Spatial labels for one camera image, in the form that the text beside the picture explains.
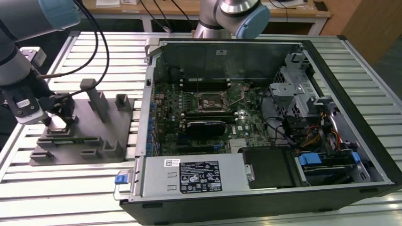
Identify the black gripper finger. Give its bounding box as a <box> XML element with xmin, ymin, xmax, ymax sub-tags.
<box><xmin>58</xmin><ymin>94</ymin><xmax>79</xmax><ymax>128</ymax></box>
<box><xmin>43</xmin><ymin>110</ymin><xmax>54</xmax><ymax>129</ymax></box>

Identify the CPU socket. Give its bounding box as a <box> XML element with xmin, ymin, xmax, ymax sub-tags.
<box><xmin>195</xmin><ymin>91</ymin><xmax>230</xmax><ymax>113</ymax></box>

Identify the grey parts rack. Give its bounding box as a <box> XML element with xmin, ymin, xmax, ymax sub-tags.
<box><xmin>28</xmin><ymin>78</ymin><xmax>137</xmax><ymax>167</ymax></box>

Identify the blue plastic latch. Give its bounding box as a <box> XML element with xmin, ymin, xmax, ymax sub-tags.
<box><xmin>115</xmin><ymin>172</ymin><xmax>131</xmax><ymax>185</ymax></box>

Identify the silver power supply unit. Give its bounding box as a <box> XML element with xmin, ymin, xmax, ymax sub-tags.
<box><xmin>138</xmin><ymin>154</ymin><xmax>253</xmax><ymax>198</ymax></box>

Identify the black expansion slot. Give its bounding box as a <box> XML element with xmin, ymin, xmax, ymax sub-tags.
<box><xmin>178</xmin><ymin>145</ymin><xmax>215</xmax><ymax>153</ymax></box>

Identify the black graphics card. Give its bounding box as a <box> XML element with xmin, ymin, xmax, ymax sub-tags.
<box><xmin>186</xmin><ymin>121</ymin><xmax>226</xmax><ymax>137</ymax></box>

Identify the black RAM slot bank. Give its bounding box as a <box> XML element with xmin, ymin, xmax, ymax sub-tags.
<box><xmin>183</xmin><ymin>112</ymin><xmax>238</xmax><ymax>123</ymax></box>
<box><xmin>181</xmin><ymin>78</ymin><xmax>233</xmax><ymax>92</ymax></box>

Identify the small silver heatsink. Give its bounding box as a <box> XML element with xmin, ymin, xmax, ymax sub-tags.
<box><xmin>230</xmin><ymin>138</ymin><xmax>249</xmax><ymax>154</ymax></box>

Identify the green motherboard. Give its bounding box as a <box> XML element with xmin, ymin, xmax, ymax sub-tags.
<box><xmin>153</xmin><ymin>79</ymin><xmax>275</xmax><ymax>157</ymax></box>

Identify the black plastic shroud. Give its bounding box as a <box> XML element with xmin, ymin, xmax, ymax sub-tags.
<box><xmin>238</xmin><ymin>145</ymin><xmax>308</xmax><ymax>190</ymax></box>

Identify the silver metal drive cage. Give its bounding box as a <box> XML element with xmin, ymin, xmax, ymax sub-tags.
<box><xmin>269</xmin><ymin>53</ymin><xmax>318</xmax><ymax>118</ymax></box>

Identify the black PC case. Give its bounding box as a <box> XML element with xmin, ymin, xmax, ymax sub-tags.
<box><xmin>118</xmin><ymin>34</ymin><xmax>402</xmax><ymax>223</ymax></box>

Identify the hard disk in blue carrier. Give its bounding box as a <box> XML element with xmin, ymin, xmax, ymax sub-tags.
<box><xmin>298</xmin><ymin>152</ymin><xmax>362</xmax><ymax>187</ymax></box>

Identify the wooden desk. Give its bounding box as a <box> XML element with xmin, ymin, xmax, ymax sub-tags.
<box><xmin>80</xmin><ymin>0</ymin><xmax>334</xmax><ymax>36</ymax></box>

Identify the brown wooden cabinet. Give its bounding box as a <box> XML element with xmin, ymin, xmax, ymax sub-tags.
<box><xmin>322</xmin><ymin>0</ymin><xmax>402</xmax><ymax>64</ymax></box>

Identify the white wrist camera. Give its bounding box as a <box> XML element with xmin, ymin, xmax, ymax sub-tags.
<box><xmin>6</xmin><ymin>91</ymin><xmax>48</xmax><ymax>125</ymax></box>

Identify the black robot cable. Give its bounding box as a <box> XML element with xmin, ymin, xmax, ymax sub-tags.
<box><xmin>38</xmin><ymin>0</ymin><xmax>110</xmax><ymax>99</ymax></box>

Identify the cable with silver plug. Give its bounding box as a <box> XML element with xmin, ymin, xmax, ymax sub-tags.
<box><xmin>139</xmin><ymin>0</ymin><xmax>173</xmax><ymax>33</ymax></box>

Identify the black cable bundle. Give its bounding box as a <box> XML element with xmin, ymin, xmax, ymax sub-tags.
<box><xmin>263</xmin><ymin>115</ymin><xmax>302</xmax><ymax>150</ymax></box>

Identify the coloured power wire bundle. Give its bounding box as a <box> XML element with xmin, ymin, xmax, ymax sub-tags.
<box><xmin>299</xmin><ymin>112</ymin><xmax>345</xmax><ymax>151</ymax></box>

